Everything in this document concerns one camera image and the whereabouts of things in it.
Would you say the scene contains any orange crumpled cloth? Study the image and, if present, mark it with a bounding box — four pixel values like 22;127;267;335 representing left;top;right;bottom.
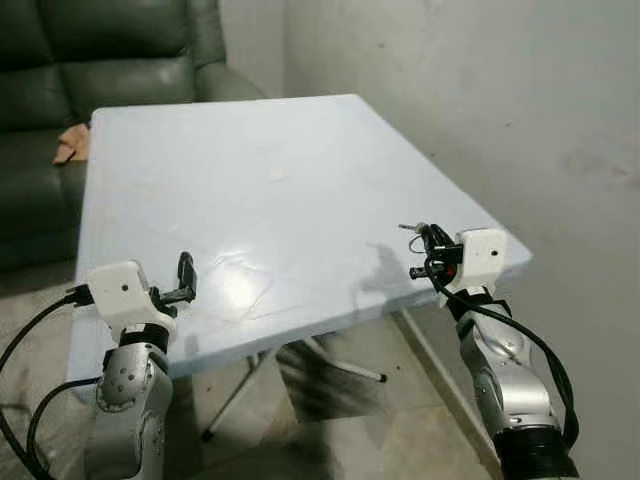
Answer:
53;122;92;165

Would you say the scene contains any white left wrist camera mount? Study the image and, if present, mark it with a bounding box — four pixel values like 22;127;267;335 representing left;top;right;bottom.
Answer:
87;260;161;333

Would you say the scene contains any white folding table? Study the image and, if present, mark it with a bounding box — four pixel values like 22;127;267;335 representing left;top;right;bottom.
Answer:
65;93;534;471

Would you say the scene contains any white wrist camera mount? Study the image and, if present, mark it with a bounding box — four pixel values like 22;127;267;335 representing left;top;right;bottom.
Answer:
87;260;161;333
457;228;509;294

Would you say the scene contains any dark green leather sofa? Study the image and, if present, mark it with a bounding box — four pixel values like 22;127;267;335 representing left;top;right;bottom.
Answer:
0;0;267;273

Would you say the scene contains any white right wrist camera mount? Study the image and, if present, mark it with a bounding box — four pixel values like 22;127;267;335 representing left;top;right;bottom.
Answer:
457;228;509;294

